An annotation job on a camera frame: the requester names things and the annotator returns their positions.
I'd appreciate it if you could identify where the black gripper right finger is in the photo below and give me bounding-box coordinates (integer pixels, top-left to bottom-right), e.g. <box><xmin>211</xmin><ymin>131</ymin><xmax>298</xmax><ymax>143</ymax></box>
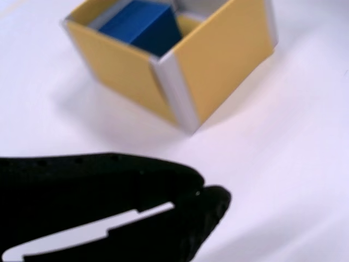
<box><xmin>23</xmin><ymin>184</ymin><xmax>233</xmax><ymax>262</ymax></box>

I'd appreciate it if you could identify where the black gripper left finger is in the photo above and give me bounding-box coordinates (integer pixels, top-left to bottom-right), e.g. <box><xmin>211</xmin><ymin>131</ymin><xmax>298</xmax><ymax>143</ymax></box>
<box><xmin>0</xmin><ymin>152</ymin><xmax>205</xmax><ymax>262</ymax></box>

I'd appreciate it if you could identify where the blue block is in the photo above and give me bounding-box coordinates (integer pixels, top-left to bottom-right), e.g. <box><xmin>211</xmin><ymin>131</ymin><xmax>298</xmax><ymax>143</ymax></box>
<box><xmin>97</xmin><ymin>0</ymin><xmax>183</xmax><ymax>54</ymax></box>

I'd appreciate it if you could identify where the yellow paper box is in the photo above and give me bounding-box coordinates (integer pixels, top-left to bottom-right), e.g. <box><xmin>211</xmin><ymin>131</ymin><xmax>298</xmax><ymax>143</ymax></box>
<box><xmin>61</xmin><ymin>0</ymin><xmax>280</xmax><ymax>136</ymax></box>

